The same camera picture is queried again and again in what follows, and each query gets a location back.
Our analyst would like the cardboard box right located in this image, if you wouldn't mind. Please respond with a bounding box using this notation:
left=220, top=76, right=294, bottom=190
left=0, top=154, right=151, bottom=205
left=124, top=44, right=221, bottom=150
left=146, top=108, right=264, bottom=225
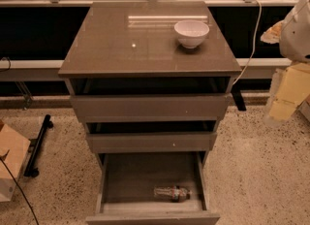
left=299, top=95, right=310, bottom=121

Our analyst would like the grey drawer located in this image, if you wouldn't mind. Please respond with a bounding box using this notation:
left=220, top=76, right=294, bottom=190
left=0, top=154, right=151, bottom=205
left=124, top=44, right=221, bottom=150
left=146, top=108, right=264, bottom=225
left=66, top=77, right=232, bottom=123
left=86, top=152, right=220, bottom=225
left=86, top=120, right=217, bottom=153

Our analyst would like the black metal stand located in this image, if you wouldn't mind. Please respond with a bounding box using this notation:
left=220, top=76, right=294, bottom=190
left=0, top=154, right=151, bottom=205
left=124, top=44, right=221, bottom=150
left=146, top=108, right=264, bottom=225
left=24, top=114, right=53, bottom=177

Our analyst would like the cardboard box left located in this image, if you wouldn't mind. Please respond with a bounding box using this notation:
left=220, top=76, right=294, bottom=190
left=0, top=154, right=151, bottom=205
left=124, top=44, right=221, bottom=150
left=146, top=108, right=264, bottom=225
left=0, top=121, right=30, bottom=202

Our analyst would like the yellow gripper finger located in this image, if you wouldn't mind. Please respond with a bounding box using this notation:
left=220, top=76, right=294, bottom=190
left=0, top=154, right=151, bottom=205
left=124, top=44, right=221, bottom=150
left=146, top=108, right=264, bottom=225
left=261, top=20, right=283, bottom=44
left=263, top=63, right=310, bottom=127

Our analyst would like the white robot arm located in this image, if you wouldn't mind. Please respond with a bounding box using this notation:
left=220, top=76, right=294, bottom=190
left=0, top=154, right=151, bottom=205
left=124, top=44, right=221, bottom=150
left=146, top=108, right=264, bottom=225
left=261, top=0, right=310, bottom=126

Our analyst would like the white ceramic bowl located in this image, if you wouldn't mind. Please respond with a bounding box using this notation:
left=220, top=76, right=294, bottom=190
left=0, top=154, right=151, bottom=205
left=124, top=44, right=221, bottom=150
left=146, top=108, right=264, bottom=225
left=174, top=20, right=210, bottom=48

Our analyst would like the grey middle drawer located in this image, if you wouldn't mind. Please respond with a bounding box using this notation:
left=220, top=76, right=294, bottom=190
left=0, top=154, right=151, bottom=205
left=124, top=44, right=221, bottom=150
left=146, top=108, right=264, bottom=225
left=86, top=120, right=217, bottom=153

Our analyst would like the black cable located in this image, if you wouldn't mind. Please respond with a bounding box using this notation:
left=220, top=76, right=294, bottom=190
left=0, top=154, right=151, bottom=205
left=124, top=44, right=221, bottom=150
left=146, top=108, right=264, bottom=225
left=0, top=155, right=41, bottom=225

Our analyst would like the grey drawer cabinet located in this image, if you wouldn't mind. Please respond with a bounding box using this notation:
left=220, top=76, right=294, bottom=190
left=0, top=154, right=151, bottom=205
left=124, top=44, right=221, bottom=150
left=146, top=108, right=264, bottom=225
left=57, top=0, right=243, bottom=225

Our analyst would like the grey top drawer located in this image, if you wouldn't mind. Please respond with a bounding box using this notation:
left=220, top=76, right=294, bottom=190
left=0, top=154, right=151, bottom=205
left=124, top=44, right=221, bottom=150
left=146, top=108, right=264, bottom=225
left=66, top=77, right=232, bottom=123

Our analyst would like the cardboard box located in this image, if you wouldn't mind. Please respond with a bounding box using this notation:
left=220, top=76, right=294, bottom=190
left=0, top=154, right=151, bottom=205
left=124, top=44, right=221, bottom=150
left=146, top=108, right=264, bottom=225
left=0, top=121, right=30, bottom=202
left=299, top=95, right=310, bottom=121

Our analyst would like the white cable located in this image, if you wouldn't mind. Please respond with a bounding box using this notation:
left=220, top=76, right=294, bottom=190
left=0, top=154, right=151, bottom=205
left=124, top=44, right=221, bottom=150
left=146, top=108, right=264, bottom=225
left=232, top=0, right=264, bottom=86

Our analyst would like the grey bottom drawer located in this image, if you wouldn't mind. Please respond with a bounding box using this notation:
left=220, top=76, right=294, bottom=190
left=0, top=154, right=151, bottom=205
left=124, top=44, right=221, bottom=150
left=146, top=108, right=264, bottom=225
left=86, top=152, right=220, bottom=225

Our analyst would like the clear plastic water bottle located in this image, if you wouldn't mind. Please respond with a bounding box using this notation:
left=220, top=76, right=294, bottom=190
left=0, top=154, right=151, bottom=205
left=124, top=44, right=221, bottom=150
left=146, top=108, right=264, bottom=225
left=154, top=185, right=192, bottom=203

